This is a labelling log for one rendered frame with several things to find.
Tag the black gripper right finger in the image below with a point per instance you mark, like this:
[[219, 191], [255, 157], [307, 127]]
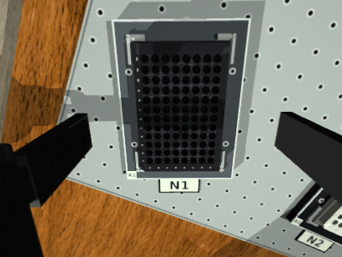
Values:
[[314, 149]]

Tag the grey perforated base plate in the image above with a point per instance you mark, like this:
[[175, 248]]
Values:
[[293, 64]]

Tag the white multi-well plate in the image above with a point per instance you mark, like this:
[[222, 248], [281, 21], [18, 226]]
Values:
[[330, 217]]

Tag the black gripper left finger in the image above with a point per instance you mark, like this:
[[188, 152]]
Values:
[[30, 175]]

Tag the black well plate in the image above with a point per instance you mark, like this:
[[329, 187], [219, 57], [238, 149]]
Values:
[[175, 132]]

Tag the white label plate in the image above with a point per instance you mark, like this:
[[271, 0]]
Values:
[[178, 185], [314, 241]]

